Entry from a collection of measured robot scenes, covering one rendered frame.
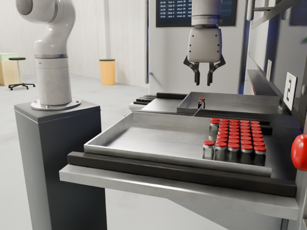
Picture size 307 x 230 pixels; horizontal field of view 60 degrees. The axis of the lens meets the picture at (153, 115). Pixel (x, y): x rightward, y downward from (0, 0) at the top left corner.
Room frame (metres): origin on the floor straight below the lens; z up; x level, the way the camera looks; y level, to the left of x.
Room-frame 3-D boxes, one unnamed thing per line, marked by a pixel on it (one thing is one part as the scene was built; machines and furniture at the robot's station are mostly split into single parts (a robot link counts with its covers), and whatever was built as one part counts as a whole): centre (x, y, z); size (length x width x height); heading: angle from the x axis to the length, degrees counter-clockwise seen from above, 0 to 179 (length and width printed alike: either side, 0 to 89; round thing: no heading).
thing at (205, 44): (0.83, -0.16, 1.10); 0.10 x 0.07 x 0.11; 73
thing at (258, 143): (0.51, -0.21, 0.90); 0.18 x 0.02 x 0.05; 163
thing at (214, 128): (0.59, -0.14, 0.90); 0.02 x 0.02 x 0.05
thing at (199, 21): (0.83, -0.16, 1.16); 0.09 x 0.08 x 0.03; 73
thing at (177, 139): (0.56, -0.06, 0.90); 0.34 x 0.26 x 0.04; 73
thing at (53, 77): (1.03, 0.39, 0.95); 0.19 x 0.19 x 0.18
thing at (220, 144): (0.53, -0.15, 0.90); 0.18 x 0.02 x 0.05; 163
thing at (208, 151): (0.46, -0.10, 0.90); 0.02 x 0.02 x 0.05
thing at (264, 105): (0.85, -0.27, 0.90); 0.34 x 0.26 x 0.04; 73
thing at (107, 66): (6.65, 1.14, 0.31); 0.40 x 0.39 x 0.61; 134
